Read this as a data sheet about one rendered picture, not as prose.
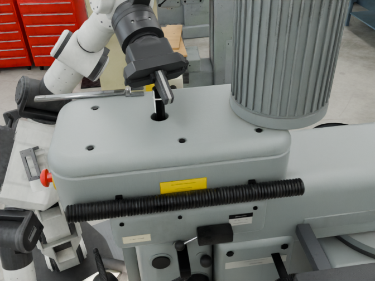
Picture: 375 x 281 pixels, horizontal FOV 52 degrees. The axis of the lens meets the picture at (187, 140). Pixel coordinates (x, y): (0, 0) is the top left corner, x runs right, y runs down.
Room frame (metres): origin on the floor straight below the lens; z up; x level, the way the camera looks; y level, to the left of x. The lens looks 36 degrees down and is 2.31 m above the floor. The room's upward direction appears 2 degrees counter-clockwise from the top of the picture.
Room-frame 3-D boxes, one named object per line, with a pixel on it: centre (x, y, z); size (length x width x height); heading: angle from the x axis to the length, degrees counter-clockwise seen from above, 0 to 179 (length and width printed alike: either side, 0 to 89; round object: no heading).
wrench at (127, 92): (0.77, 0.22, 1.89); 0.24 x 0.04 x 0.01; 95
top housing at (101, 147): (0.68, 0.04, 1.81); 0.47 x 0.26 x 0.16; 96
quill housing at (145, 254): (0.67, 0.05, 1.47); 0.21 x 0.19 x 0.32; 6
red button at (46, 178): (0.65, 0.31, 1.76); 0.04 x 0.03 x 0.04; 6
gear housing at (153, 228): (0.68, 0.01, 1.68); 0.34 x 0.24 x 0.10; 96
